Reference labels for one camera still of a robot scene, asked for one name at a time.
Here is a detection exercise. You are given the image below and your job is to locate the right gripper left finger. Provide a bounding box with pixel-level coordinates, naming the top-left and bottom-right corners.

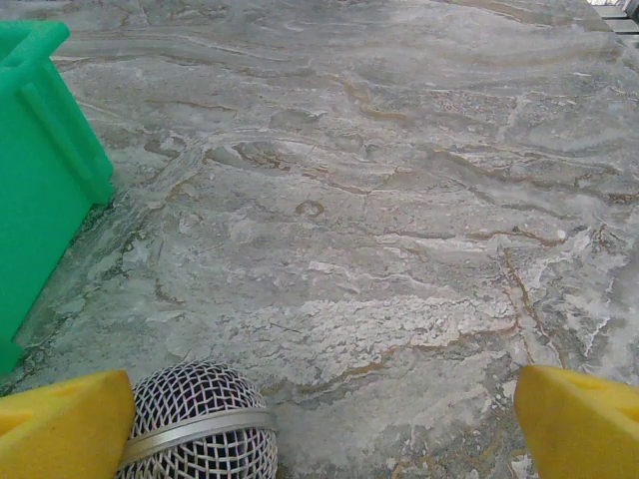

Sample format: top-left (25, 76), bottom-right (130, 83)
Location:
top-left (0, 368), bottom-right (137, 479)

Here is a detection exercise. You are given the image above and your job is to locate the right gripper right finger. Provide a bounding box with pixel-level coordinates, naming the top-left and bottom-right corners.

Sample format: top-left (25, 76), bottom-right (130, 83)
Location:
top-left (513, 363), bottom-right (639, 479)

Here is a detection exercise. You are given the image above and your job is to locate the green plastic container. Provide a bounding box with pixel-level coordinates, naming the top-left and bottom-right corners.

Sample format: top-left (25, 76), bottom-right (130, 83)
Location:
top-left (0, 20), bottom-right (116, 375)

